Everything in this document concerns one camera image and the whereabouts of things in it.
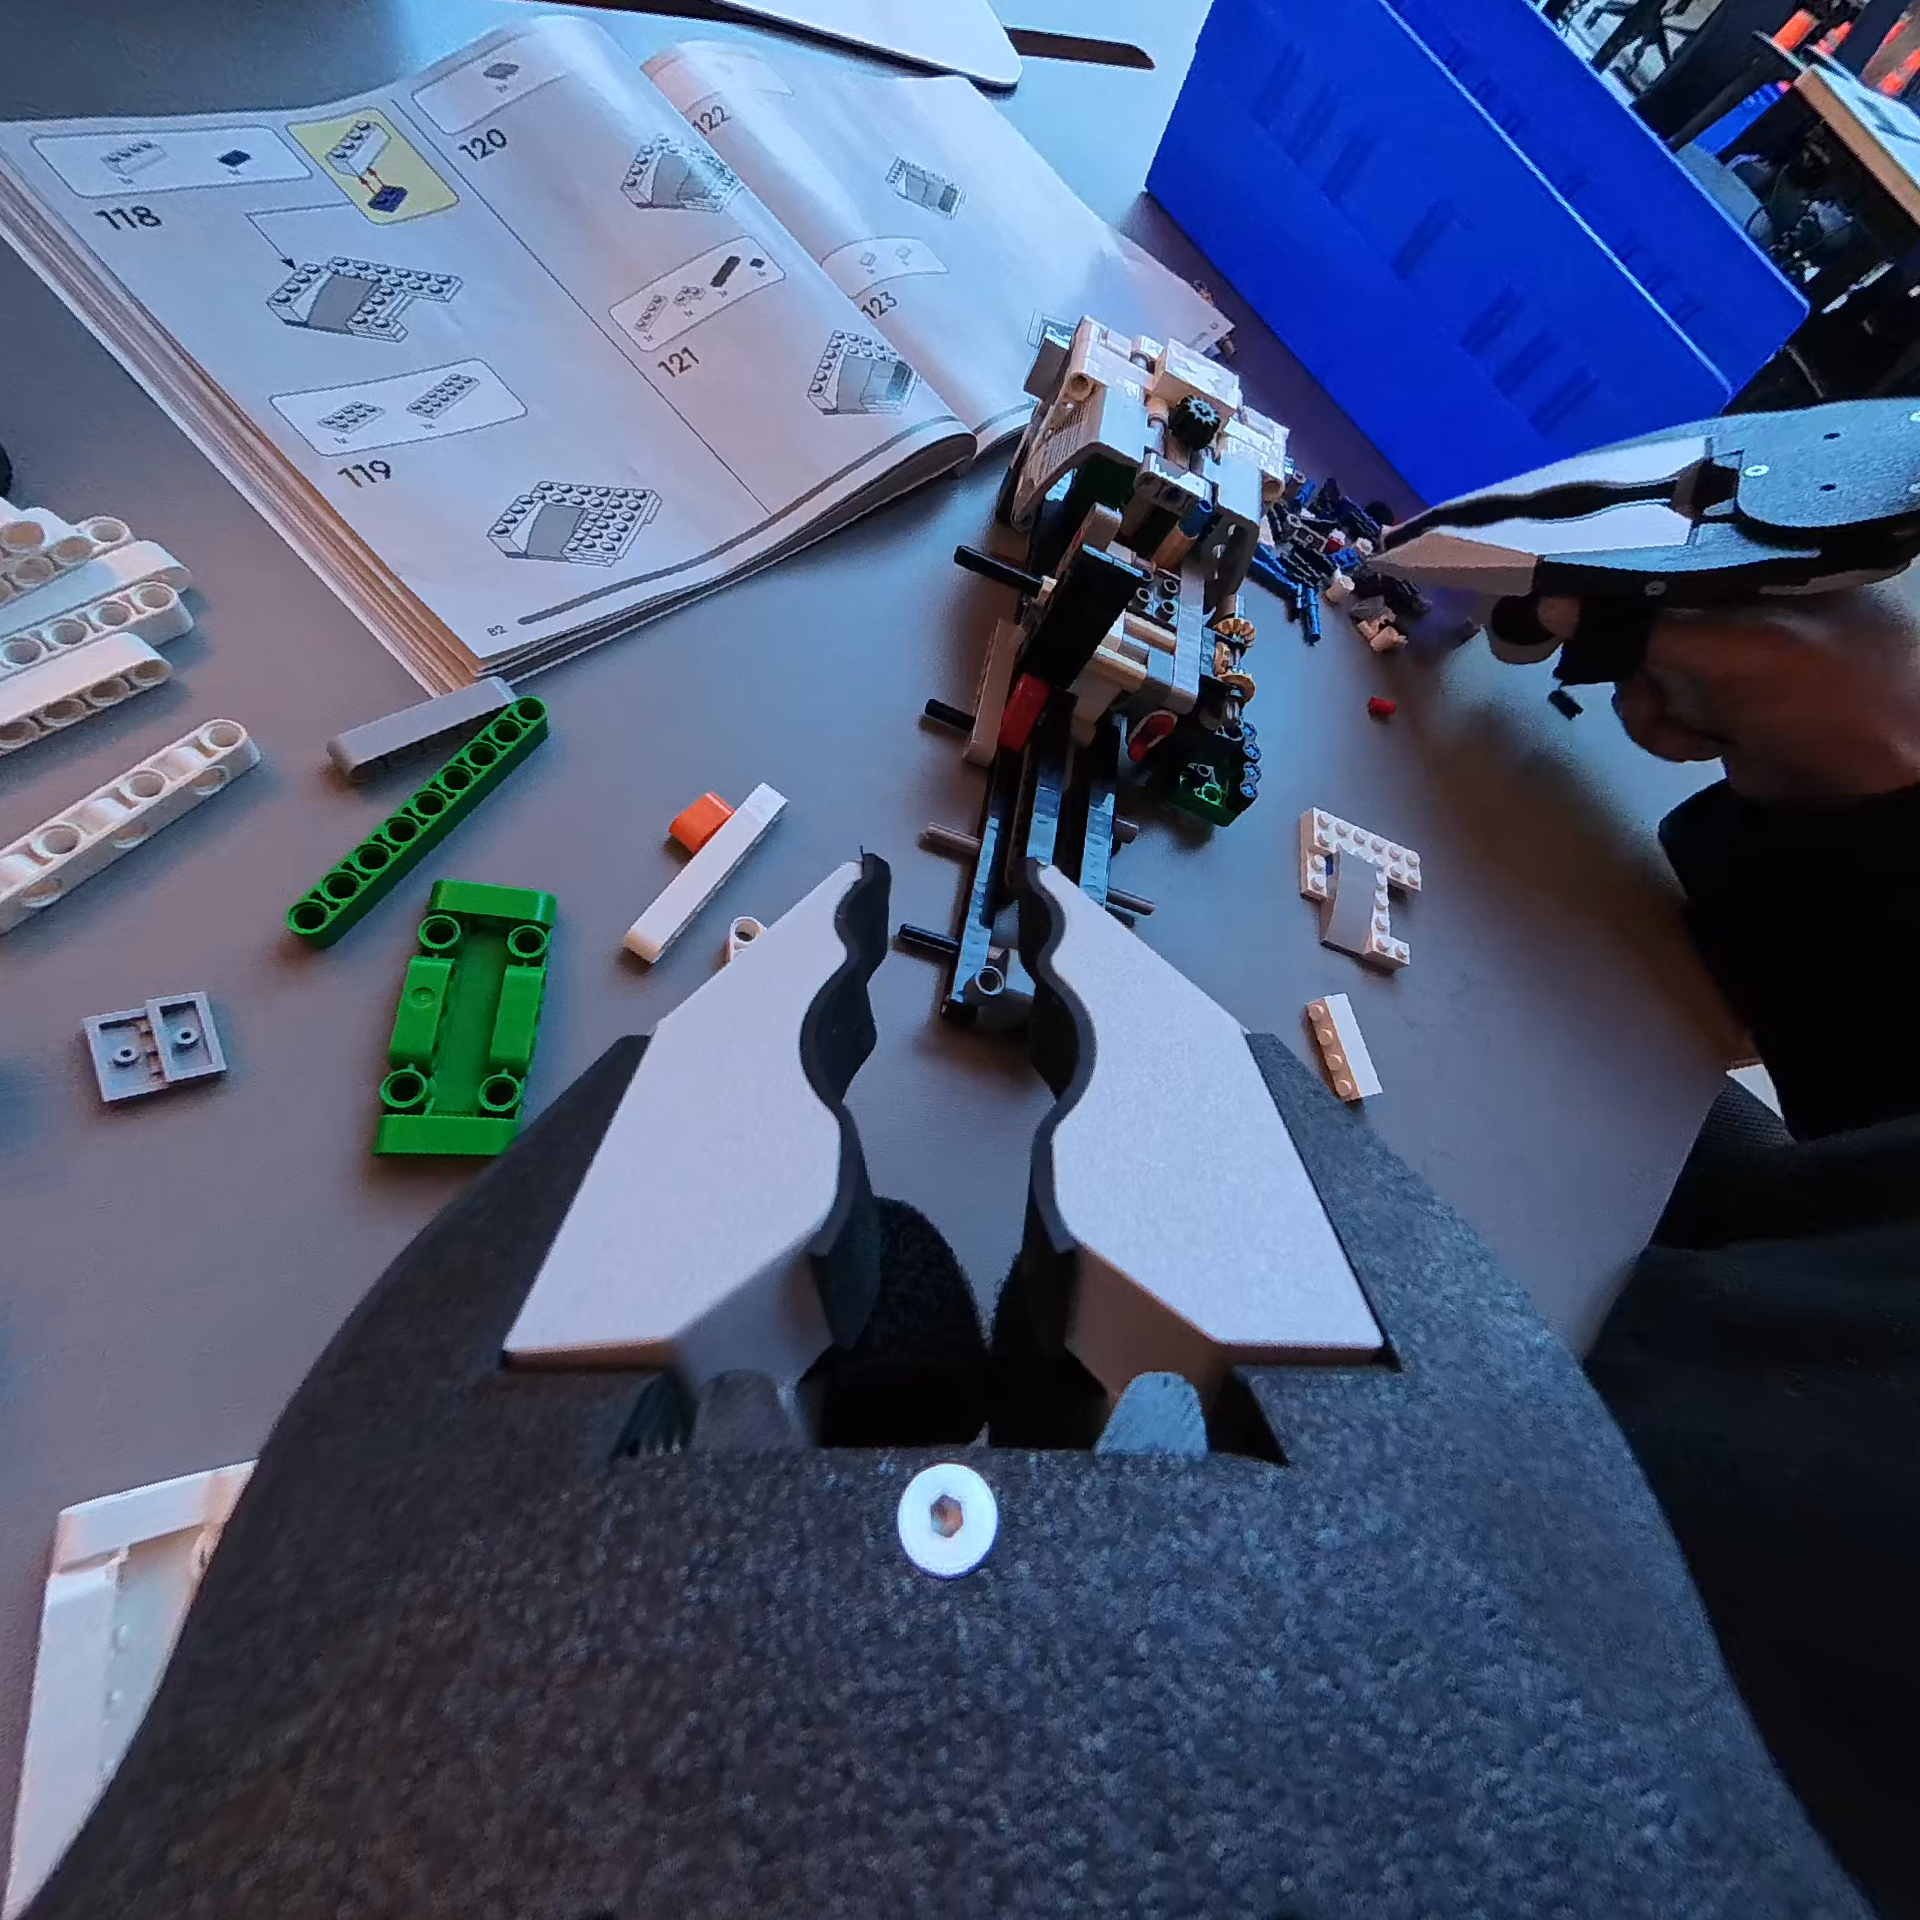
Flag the blue plastic bin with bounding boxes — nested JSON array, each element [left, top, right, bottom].
[[1143, 0, 1808, 511]]

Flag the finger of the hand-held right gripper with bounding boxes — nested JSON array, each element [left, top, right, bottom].
[[1370, 499, 1706, 601], [1386, 423, 1744, 531]]

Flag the black office chair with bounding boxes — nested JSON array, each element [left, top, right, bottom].
[[1634, 0, 1817, 167]]

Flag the person's black clothing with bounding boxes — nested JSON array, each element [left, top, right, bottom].
[[1581, 1078, 1920, 1920]]

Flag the white lego plate assembly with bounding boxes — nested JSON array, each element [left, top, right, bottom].
[[1295, 807, 1424, 974]]

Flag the person's right forearm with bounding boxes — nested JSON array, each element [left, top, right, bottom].
[[1656, 780, 1920, 1143]]

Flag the small grey lego plate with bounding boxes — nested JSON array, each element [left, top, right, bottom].
[[81, 990, 230, 1105]]

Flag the lego truck model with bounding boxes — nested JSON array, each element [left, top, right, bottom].
[[901, 310, 1297, 1038]]

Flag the open lego instruction booklet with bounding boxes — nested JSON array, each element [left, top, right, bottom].
[[0, 15, 1231, 692]]

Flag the person's right hand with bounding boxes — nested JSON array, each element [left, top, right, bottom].
[[1612, 591, 1920, 805]]

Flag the pale cluttered desk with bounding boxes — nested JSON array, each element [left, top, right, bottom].
[[1792, 60, 1920, 255]]

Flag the white flat board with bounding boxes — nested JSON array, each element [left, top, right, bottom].
[[720, 0, 1021, 88]]

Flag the grey lego beam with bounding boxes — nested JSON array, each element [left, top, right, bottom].
[[327, 678, 517, 784]]

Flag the white lego brick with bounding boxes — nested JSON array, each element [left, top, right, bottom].
[[1302, 990, 1384, 1104]]

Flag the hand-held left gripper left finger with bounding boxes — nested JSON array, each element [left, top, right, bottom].
[[497, 855, 894, 1420]]

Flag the green lego panel plate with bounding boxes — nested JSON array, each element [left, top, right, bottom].
[[372, 879, 558, 1157]]

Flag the green lego beam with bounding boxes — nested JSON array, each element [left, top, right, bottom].
[[285, 696, 549, 951]]

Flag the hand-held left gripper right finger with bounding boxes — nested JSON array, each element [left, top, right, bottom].
[[1018, 862, 1386, 1430]]

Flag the pile of small lego pieces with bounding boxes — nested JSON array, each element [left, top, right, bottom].
[[1258, 470, 1479, 662]]

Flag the long white lego beam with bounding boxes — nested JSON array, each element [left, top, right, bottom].
[[622, 784, 788, 965]]

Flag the white lego frame panel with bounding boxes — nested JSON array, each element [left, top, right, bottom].
[[0, 1462, 255, 1877]]

